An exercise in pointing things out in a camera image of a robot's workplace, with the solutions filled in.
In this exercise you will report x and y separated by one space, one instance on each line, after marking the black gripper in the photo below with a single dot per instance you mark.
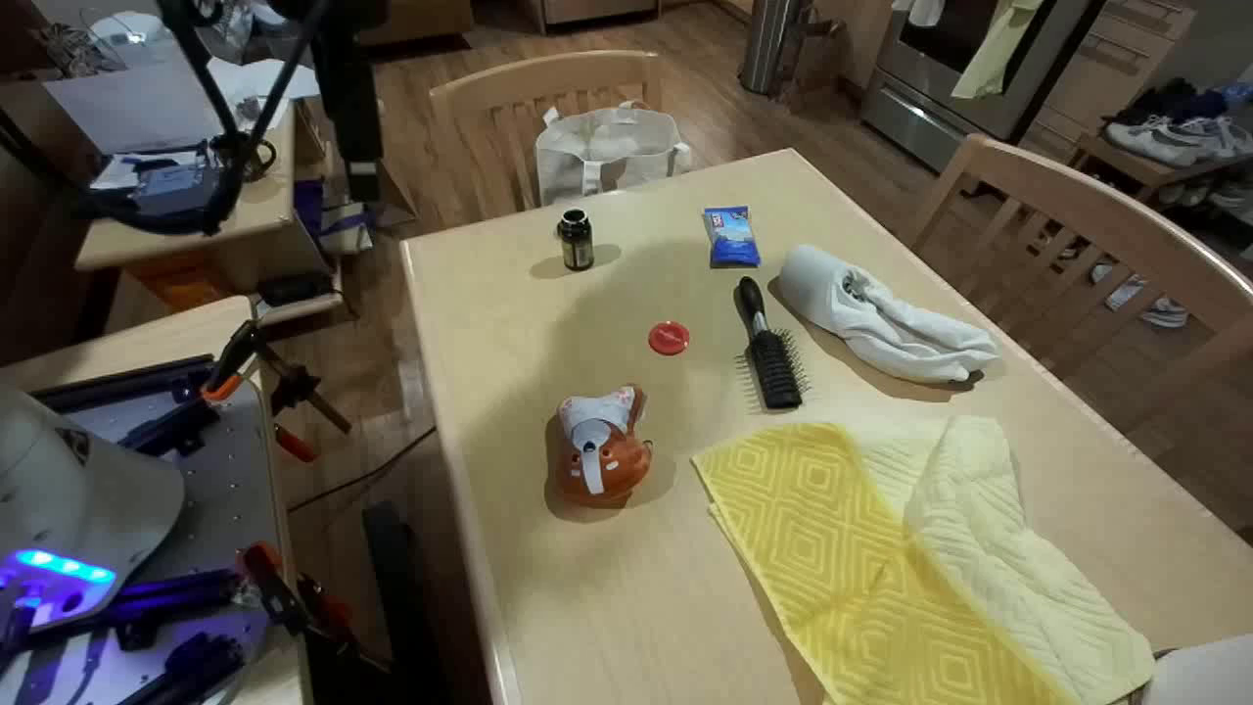
349 79

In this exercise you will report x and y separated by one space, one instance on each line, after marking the black hair brush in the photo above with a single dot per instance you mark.
768 349

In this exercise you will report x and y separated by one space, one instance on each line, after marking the dark blue bag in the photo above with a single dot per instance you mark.
162 190

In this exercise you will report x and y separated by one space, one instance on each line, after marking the white tote bag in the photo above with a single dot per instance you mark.
610 152

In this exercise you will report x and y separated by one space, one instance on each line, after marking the blue and white box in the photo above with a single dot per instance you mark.
342 225

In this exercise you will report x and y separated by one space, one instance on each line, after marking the wooden side desk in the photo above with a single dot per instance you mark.
268 199

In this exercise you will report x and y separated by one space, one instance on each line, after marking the small black jar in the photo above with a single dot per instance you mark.
578 242

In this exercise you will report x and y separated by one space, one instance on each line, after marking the white paper sheet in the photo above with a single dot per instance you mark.
118 105

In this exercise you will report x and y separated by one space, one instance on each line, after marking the grey robot mounting plate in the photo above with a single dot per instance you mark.
221 482

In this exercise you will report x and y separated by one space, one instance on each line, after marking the red round lid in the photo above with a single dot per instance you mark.
672 338

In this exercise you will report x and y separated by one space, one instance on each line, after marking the blue packet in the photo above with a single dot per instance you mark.
728 238

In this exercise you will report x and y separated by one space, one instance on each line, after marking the black upright panel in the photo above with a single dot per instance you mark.
397 601

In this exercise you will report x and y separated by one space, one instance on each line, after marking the metal trash can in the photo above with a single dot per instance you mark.
771 46

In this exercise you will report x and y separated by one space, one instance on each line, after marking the brown cardboard box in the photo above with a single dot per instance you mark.
825 59

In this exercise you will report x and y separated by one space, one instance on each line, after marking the white rolled towel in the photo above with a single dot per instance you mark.
885 320

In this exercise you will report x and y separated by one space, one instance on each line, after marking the stainless steel oven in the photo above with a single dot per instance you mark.
925 92

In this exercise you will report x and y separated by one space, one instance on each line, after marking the yellow diamond pattern cloth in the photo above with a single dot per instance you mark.
825 549

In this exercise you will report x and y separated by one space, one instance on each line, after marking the yellow-green hanging towel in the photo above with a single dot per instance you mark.
993 54

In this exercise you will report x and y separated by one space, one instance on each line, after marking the wooden chair with slatted back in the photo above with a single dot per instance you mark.
1043 182

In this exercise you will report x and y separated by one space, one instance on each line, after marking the wooden cabinet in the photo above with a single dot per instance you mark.
1111 59

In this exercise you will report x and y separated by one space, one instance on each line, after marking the pale yellow towel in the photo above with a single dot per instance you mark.
1019 563

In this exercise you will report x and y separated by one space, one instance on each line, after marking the white shoe under chair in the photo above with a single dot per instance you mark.
1159 316

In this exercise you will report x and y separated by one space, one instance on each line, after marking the dark shoes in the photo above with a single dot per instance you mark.
1177 99

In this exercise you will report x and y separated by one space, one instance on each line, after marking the white sneakers pile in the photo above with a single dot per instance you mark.
1180 140

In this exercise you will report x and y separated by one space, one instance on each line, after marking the white rounded object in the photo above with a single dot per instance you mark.
1209 675

